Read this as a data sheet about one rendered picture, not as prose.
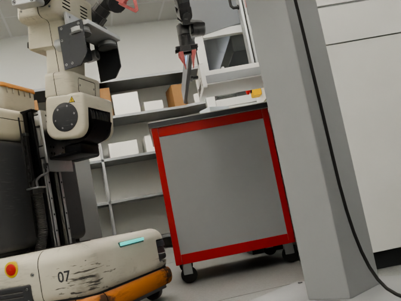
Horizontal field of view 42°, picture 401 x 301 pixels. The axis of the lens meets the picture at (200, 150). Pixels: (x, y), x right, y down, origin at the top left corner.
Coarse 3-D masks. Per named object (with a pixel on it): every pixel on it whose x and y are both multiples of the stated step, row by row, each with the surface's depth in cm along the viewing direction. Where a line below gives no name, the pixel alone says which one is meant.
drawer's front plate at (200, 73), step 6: (198, 66) 230; (198, 72) 235; (204, 72) 225; (198, 78) 239; (204, 78) 225; (198, 84) 244; (204, 84) 224; (198, 90) 250; (204, 90) 229; (204, 96) 241
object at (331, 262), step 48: (288, 0) 133; (288, 48) 132; (288, 96) 132; (336, 96) 139; (288, 144) 133; (336, 144) 134; (288, 192) 134; (336, 192) 129; (336, 240) 125; (288, 288) 157; (336, 288) 125; (384, 288) 128
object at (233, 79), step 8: (248, 64) 229; (256, 64) 229; (208, 72) 227; (216, 72) 227; (224, 72) 227; (232, 72) 228; (240, 72) 228; (248, 72) 228; (256, 72) 228; (208, 80) 227; (216, 80) 227; (224, 80) 227; (232, 80) 227; (240, 80) 230; (248, 80) 233; (256, 80) 235; (208, 88) 234; (216, 88) 237; (224, 88) 240; (232, 88) 243; (240, 88) 246; (248, 88) 249; (256, 88) 253; (208, 96) 249
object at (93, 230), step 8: (88, 160) 258; (80, 168) 256; (88, 168) 257; (80, 176) 256; (88, 176) 257; (80, 184) 255; (88, 184) 256; (80, 192) 255; (88, 192) 255; (88, 200) 255; (88, 208) 254; (96, 208) 255; (88, 216) 254; (96, 216) 254; (88, 224) 253; (96, 224) 254; (88, 232) 253; (96, 232) 253; (80, 240) 251
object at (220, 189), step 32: (160, 128) 247; (192, 128) 248; (224, 128) 249; (256, 128) 250; (160, 160) 245; (192, 160) 246; (224, 160) 247; (256, 160) 248; (192, 192) 244; (224, 192) 245; (256, 192) 246; (192, 224) 242; (224, 224) 243; (256, 224) 244; (288, 224) 244; (192, 256) 240; (288, 256) 245
